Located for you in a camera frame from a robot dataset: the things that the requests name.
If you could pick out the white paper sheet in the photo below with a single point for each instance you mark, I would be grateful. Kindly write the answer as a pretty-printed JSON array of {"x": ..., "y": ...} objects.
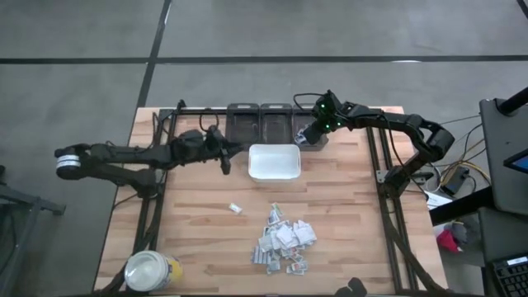
[{"x": 437, "y": 201}]

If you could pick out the grey soft item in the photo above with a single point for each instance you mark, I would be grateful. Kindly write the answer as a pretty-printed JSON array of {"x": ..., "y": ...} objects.
[{"x": 460, "y": 231}]

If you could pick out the green strip packet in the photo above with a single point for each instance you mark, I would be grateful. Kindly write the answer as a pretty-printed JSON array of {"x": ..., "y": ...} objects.
[{"x": 276, "y": 208}]

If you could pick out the black metal stand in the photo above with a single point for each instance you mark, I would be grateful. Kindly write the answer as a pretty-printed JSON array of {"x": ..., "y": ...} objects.
[{"x": 24, "y": 204}]

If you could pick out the black desk beam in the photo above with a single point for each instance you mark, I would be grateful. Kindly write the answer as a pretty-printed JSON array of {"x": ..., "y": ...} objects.
[{"x": 458, "y": 210}]

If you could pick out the white packet with text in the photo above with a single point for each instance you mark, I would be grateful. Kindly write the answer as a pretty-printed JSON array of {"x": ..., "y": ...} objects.
[{"x": 297, "y": 268}]

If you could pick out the striped bandage strip pack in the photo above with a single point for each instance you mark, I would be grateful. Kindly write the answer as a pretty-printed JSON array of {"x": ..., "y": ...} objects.
[{"x": 260, "y": 255}]

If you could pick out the white packet red blue print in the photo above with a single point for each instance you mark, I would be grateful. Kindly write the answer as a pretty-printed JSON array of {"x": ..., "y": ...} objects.
[{"x": 286, "y": 236}]

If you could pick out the person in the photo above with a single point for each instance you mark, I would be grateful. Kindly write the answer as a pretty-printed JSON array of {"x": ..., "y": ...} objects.
[{"x": 354, "y": 288}]

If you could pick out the blue tablet screen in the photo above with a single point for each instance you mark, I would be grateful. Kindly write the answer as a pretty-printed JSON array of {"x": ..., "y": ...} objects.
[{"x": 519, "y": 161}]

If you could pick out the black pole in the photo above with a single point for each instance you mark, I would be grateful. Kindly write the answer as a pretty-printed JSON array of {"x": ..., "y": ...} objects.
[{"x": 513, "y": 103}]

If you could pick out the white packet blue text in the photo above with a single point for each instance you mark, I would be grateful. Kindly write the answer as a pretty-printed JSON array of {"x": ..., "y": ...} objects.
[{"x": 274, "y": 269}]

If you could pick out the dark grey storage bin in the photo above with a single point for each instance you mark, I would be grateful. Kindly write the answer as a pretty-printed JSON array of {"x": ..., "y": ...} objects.
[
  {"x": 242, "y": 123},
  {"x": 301, "y": 117},
  {"x": 276, "y": 123}
]

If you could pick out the crumpled white blue packet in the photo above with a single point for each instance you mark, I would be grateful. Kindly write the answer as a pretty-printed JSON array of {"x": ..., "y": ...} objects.
[{"x": 266, "y": 243}]

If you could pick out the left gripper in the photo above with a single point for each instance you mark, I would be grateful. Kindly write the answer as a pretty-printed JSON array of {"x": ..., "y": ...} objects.
[{"x": 215, "y": 142}]

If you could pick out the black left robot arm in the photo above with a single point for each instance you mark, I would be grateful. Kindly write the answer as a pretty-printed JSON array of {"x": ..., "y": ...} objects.
[{"x": 123, "y": 152}]

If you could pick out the red cloth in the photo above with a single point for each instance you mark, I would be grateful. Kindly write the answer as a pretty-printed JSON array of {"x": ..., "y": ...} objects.
[{"x": 447, "y": 241}]

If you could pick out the black side desk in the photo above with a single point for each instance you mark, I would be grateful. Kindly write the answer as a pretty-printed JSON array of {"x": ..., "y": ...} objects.
[{"x": 511, "y": 132}]

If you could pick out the large white packet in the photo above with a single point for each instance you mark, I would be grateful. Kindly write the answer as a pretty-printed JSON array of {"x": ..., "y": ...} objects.
[{"x": 306, "y": 234}]

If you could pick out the dark low desk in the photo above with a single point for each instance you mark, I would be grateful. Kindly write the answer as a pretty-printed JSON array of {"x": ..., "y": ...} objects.
[{"x": 503, "y": 235}]

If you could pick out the black power box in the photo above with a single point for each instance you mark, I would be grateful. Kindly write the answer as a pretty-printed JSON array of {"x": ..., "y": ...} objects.
[{"x": 455, "y": 181}]

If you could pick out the black aluminium table frame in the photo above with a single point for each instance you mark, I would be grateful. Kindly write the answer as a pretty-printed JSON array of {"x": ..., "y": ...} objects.
[{"x": 185, "y": 111}]

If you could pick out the white plastic bin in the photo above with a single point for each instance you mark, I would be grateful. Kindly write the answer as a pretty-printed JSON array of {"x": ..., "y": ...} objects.
[{"x": 274, "y": 163}]

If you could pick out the small printed packet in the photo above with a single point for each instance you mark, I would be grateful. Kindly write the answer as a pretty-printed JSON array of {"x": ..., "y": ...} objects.
[{"x": 300, "y": 138}]

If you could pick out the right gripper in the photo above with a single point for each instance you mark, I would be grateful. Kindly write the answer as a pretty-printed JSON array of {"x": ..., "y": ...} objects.
[{"x": 317, "y": 133}]

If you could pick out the small white packet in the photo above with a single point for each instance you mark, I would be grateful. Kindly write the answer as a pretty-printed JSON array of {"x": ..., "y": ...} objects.
[{"x": 236, "y": 208}]

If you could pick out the orange printed white packet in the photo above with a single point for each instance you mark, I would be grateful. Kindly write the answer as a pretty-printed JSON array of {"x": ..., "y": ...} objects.
[{"x": 298, "y": 255}]

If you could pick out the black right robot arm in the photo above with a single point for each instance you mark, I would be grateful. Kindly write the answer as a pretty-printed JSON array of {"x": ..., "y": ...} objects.
[{"x": 396, "y": 119}]

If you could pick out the black keyboard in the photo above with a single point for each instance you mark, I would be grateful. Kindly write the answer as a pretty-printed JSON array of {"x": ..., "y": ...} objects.
[{"x": 513, "y": 280}]

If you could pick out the yellow disinfectant wipes canister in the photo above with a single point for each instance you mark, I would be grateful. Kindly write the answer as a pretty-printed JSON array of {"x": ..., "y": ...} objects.
[{"x": 148, "y": 270}]

